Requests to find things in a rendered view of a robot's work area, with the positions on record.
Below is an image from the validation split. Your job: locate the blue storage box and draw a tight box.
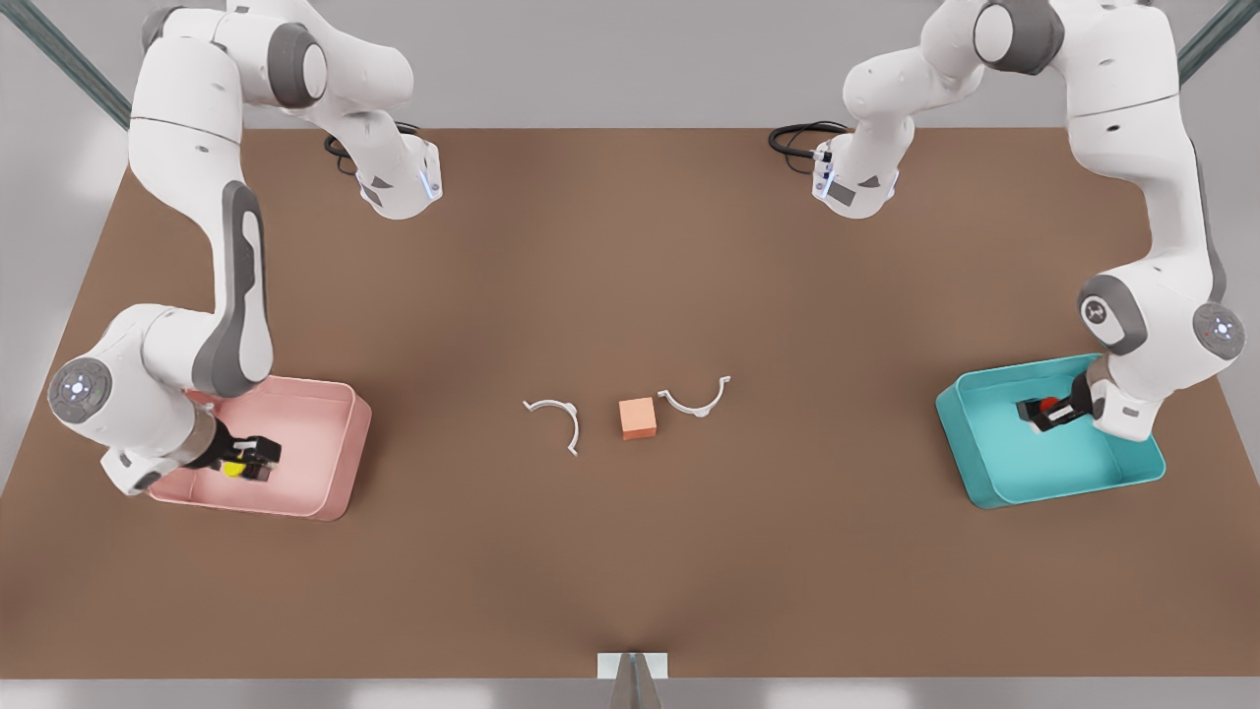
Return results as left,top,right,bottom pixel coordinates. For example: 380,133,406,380
935,354,1166,510

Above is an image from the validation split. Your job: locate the pink storage box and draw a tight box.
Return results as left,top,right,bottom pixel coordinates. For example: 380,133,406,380
148,374,373,522

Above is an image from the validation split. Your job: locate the white curved clip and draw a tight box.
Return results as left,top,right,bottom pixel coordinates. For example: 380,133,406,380
523,399,581,457
658,375,732,419

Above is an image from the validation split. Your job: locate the black cable loop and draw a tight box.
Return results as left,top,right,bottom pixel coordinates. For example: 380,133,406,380
768,121,853,161
324,121,422,179

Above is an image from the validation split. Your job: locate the silver frame post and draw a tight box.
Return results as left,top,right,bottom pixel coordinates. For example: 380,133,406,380
1177,0,1260,87
598,652,669,709
17,0,133,131

